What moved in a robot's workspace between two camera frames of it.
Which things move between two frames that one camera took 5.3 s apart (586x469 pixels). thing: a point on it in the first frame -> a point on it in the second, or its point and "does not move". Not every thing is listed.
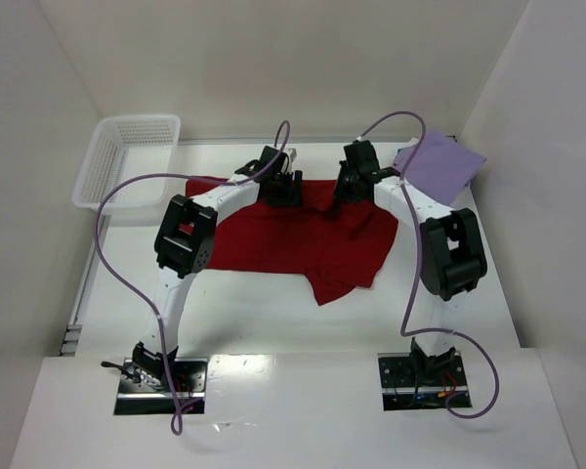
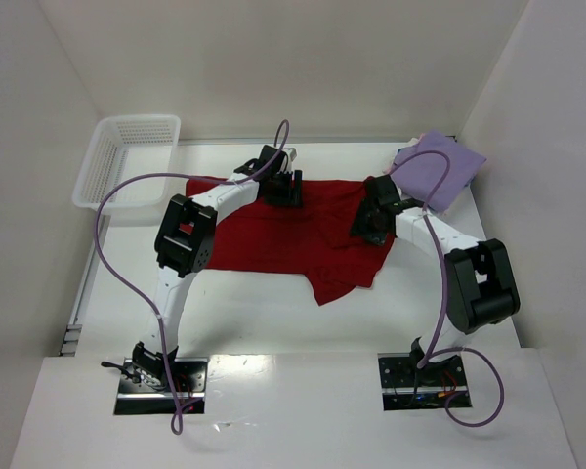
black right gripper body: (347, 188) -> (366, 223)
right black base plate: (410, 385) does not move
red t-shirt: (335, 243) does not move
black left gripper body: (283, 191) does not move
